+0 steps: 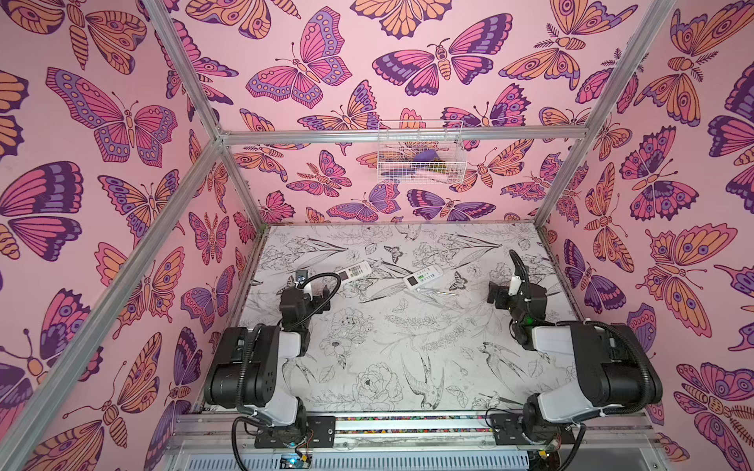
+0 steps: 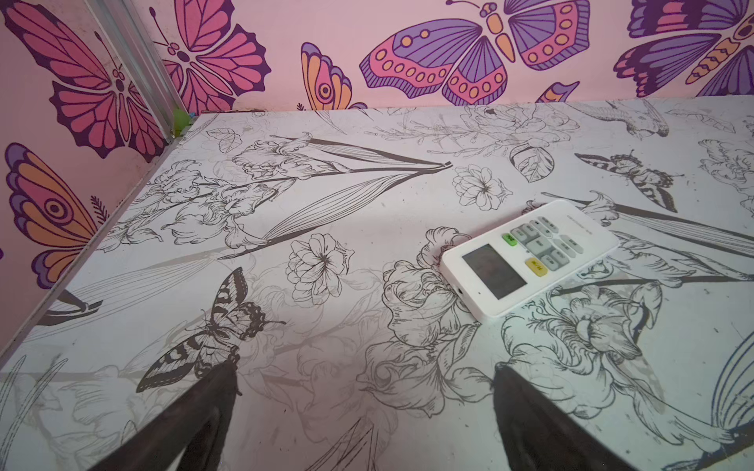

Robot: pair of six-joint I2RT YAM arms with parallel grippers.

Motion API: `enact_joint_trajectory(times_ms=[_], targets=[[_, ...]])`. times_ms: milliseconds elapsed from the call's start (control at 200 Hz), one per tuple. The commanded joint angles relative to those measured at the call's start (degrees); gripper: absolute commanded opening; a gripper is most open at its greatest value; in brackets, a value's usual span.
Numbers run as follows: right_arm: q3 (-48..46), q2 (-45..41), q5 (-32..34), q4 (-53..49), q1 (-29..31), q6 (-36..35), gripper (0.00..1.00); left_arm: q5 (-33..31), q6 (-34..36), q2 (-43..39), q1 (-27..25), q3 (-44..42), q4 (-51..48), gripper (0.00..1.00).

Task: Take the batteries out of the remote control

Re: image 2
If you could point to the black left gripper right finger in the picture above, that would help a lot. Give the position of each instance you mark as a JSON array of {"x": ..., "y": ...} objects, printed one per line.
[{"x": 537, "y": 435}]

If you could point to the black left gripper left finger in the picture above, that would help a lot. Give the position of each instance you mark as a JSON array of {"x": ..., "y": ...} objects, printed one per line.
[{"x": 190, "y": 433}]

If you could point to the small white remote control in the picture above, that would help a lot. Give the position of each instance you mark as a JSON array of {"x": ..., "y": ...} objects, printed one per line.
[{"x": 504, "y": 268}]

